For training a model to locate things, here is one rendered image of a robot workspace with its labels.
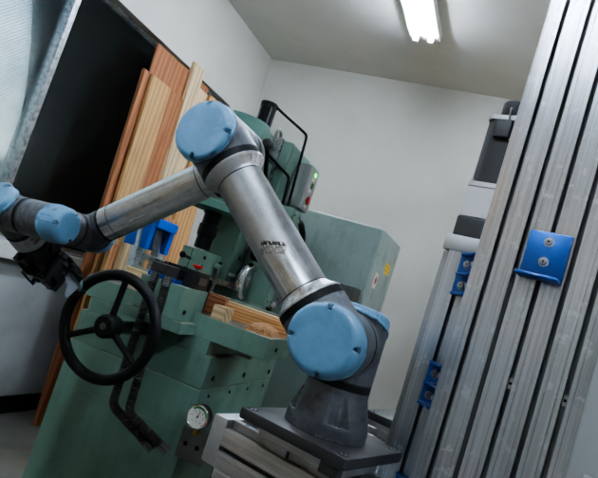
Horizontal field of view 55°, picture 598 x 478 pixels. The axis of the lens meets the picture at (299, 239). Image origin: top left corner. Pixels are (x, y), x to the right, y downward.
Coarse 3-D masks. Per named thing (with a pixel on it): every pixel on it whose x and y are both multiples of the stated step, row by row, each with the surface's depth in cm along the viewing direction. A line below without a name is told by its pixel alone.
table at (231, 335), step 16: (96, 288) 168; (112, 288) 167; (128, 288) 165; (128, 304) 153; (144, 320) 151; (208, 320) 157; (208, 336) 156; (224, 336) 154; (240, 336) 153; (256, 336) 152; (240, 352) 153; (256, 352) 151; (272, 352) 156; (288, 352) 169
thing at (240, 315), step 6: (228, 306) 172; (234, 306) 172; (234, 312) 171; (240, 312) 171; (246, 312) 170; (252, 312) 171; (234, 318) 171; (240, 318) 171; (246, 318) 170; (252, 318) 170; (258, 318) 169; (264, 318) 169; (270, 324) 168; (276, 324) 167; (282, 330) 166; (282, 336) 166
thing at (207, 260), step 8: (184, 248) 175; (192, 248) 175; (192, 256) 174; (200, 256) 173; (208, 256) 177; (216, 256) 183; (184, 264) 174; (192, 264) 174; (200, 264) 174; (208, 264) 179; (208, 272) 180
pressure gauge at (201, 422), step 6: (192, 408) 147; (198, 408) 146; (204, 408) 146; (210, 408) 148; (186, 414) 147; (192, 414) 146; (204, 414) 146; (210, 414) 146; (186, 420) 146; (192, 420) 146; (198, 420) 146; (204, 420) 145; (210, 420) 146; (192, 426) 146; (198, 426) 145; (204, 426) 145; (198, 432) 148
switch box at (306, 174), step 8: (304, 168) 204; (312, 168) 203; (304, 176) 203; (312, 176) 206; (296, 184) 203; (304, 184) 203; (288, 192) 204; (296, 192) 203; (304, 192) 202; (312, 192) 210; (296, 200) 202; (304, 200) 204; (296, 208) 205; (304, 208) 206
